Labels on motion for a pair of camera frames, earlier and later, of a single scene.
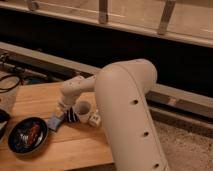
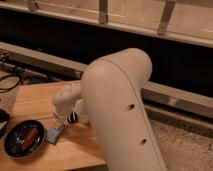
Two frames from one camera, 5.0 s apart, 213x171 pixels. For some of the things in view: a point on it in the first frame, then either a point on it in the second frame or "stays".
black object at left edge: (4, 119) stays
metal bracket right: (168, 9) stays
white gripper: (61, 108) to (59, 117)
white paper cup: (83, 109) stays
